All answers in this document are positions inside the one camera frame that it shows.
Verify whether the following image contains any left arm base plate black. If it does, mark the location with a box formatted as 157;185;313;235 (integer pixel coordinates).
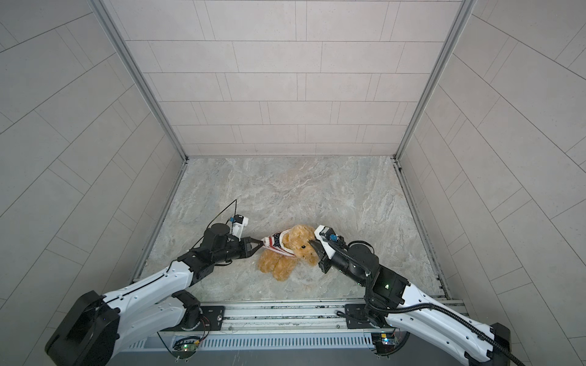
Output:
172;306;226;332

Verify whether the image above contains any right aluminium corner post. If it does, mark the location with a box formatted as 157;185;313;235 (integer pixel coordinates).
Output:
395;0;476;163

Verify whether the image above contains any right green circuit board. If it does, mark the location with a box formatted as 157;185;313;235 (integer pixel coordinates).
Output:
371;332;397;356

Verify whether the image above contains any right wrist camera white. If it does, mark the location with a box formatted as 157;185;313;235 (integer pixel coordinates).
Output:
314;225;345;260

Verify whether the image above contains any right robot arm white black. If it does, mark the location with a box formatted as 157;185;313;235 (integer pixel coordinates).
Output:
310;239;523;365

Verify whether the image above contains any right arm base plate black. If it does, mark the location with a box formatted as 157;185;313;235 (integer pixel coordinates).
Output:
341;303;392;329

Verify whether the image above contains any aluminium corner post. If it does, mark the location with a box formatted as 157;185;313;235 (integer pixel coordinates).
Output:
395;0;476;163
88;0;189;164

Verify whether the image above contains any red white striped knit sweater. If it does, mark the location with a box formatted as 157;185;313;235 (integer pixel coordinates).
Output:
262;230;295;257

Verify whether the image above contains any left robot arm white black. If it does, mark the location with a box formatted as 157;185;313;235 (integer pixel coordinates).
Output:
44;224;265;365

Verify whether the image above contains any brown plush teddy bear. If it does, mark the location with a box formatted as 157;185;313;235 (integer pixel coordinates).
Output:
257;224;319;282

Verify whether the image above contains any left green circuit board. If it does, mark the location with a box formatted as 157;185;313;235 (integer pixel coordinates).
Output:
172;336;202;359

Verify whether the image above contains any aluminium mounting rail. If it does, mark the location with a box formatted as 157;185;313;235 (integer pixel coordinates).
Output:
136;299;472;337

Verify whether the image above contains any right black corrugated cable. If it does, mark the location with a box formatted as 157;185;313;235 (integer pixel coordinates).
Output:
327;237;527;366

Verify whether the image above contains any green circuit board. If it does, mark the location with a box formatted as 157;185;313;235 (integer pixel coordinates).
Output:
172;336;202;359
371;332;397;356

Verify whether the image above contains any white ventilation grille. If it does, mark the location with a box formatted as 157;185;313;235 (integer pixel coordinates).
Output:
127;332;374;352

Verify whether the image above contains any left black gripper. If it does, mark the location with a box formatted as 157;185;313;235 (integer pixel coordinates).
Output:
211;237;264;265

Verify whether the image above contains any left aluminium corner post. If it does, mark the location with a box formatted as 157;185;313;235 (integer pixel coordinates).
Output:
88;0;189;164

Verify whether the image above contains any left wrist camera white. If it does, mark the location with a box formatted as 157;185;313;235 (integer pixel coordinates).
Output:
230;214;249;239

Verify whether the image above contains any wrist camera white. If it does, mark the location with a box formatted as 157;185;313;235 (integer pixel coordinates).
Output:
230;214;249;239
314;225;345;260

